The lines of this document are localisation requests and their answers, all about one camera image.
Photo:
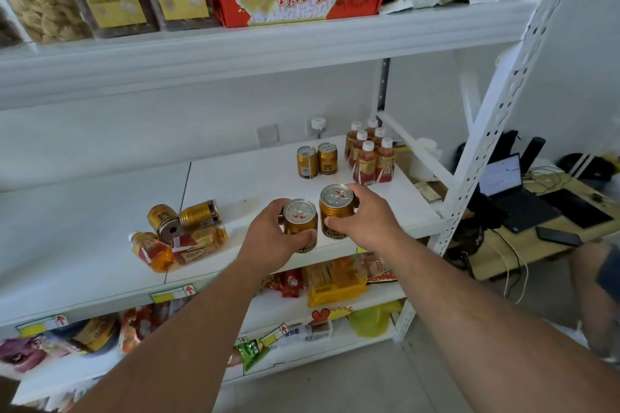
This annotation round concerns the person's left hand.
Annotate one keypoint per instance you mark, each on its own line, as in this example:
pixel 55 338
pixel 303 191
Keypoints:
pixel 261 238

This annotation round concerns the person's right hand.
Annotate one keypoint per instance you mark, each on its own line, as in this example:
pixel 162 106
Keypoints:
pixel 373 224

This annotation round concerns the person's left thumb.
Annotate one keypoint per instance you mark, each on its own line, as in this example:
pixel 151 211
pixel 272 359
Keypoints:
pixel 302 239

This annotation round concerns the person's right thumb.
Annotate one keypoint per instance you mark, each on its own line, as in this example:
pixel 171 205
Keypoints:
pixel 336 224

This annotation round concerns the gold drink can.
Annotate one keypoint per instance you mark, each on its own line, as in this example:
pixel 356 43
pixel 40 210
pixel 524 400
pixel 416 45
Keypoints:
pixel 199 214
pixel 164 223
pixel 328 159
pixel 307 163
pixel 335 202
pixel 301 216

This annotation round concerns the person's right forearm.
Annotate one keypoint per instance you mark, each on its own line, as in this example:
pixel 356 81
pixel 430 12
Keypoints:
pixel 484 330

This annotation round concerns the person's left forearm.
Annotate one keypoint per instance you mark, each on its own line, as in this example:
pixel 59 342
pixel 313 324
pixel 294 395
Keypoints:
pixel 184 340

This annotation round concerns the red snack packet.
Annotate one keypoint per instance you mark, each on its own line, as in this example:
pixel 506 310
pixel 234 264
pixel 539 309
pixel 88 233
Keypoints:
pixel 289 282

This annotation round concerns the yellow snack packets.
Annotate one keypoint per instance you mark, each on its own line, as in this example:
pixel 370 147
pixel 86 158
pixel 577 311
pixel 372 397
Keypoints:
pixel 334 282

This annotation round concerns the cluster of amber drink bottles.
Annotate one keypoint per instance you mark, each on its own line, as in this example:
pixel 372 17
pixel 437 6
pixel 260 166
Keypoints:
pixel 370 161

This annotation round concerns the yellow shelf price label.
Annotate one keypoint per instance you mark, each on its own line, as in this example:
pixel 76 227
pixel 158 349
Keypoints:
pixel 173 293
pixel 41 325
pixel 275 335

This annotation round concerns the amber red-label drink bottle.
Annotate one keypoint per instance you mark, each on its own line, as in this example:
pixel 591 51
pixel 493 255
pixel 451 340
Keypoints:
pixel 152 252
pixel 201 243

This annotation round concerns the yellow-green plastic bag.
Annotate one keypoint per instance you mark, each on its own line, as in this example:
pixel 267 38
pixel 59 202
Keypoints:
pixel 373 320

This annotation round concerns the white plastic jug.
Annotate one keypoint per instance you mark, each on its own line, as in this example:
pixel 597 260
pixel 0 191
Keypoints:
pixel 426 158

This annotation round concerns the green snack packet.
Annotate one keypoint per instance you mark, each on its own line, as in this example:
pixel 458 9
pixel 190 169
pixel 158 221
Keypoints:
pixel 252 354

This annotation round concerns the black laptop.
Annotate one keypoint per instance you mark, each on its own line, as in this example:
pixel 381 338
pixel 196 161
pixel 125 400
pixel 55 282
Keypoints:
pixel 513 195

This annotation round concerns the orange fruit snack bag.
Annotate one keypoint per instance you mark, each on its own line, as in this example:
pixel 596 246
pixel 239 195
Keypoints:
pixel 138 325

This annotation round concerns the wooden desk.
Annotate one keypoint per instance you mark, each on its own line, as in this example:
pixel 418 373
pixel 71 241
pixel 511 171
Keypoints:
pixel 528 245

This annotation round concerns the white metal shelf unit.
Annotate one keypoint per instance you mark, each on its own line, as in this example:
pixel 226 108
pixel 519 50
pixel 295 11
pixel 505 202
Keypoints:
pixel 242 54

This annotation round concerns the black cylinder speaker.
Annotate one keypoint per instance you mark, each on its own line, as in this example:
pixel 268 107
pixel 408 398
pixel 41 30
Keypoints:
pixel 532 154

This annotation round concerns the black smartphone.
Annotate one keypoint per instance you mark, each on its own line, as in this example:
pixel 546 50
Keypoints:
pixel 558 236

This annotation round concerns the dark yellow snack bag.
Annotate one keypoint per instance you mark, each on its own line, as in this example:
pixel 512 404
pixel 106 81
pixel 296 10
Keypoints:
pixel 94 334

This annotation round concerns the black keyboard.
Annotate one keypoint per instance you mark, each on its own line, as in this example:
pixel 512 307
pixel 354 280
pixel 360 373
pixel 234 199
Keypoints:
pixel 576 208

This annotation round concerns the purple snack bag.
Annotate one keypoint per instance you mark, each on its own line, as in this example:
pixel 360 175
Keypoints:
pixel 22 354

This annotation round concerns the white wall plug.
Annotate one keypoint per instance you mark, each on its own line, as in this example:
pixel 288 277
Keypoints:
pixel 317 125

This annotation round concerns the white wall socket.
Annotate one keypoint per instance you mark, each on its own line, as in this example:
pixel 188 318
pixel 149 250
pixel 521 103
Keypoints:
pixel 268 135

